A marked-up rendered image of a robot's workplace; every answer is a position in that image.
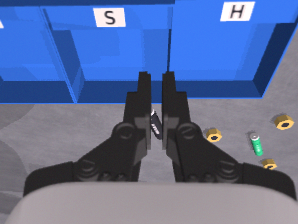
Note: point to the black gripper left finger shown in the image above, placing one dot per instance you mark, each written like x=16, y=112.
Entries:
x=117, y=159

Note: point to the yellow hex nut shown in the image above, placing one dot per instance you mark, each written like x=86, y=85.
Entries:
x=213, y=135
x=269, y=163
x=283, y=122

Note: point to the black aa battery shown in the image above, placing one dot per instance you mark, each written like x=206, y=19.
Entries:
x=156, y=125

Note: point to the green battery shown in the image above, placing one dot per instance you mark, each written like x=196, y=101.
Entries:
x=256, y=144

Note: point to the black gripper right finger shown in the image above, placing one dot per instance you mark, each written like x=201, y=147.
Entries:
x=197, y=160

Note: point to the blue bin rack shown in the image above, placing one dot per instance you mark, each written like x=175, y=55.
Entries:
x=73, y=55

